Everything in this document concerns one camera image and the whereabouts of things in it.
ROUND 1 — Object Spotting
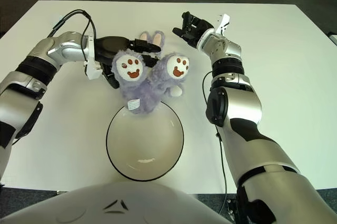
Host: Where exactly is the black bracket under table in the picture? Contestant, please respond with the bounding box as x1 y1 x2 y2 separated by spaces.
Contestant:
226 198 239 224

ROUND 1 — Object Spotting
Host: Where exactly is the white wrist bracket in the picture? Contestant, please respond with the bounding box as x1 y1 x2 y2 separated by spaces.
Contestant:
83 34 103 80
214 13 231 36

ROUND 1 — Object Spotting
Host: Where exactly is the grey robot torso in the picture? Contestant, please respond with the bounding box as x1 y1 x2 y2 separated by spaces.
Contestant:
0 180 237 224

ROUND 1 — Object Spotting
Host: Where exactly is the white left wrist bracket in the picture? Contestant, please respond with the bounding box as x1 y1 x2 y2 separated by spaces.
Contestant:
83 34 103 80

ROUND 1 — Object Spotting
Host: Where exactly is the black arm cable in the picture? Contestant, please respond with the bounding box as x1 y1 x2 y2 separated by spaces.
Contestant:
202 70 230 216
46 9 97 65

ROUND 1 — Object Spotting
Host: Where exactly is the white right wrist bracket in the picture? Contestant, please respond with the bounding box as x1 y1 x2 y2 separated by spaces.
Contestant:
214 13 231 36

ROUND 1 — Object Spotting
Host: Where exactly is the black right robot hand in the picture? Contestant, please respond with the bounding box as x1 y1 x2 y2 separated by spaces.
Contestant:
172 11 215 50

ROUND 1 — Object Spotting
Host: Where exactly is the white plate with black rim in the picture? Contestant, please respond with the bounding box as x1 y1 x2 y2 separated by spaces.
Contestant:
106 101 184 182

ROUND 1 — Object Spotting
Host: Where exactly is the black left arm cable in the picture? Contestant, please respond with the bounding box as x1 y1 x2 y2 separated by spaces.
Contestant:
46 9 97 65

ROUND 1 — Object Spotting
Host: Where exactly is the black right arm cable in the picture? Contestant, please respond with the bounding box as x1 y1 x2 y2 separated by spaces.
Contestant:
202 70 230 216

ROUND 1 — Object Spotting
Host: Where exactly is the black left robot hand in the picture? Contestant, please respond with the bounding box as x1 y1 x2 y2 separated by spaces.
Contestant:
94 36 162 90

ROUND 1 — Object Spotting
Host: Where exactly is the purple plush rabbit doll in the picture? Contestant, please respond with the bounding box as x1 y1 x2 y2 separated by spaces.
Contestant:
111 30 191 116

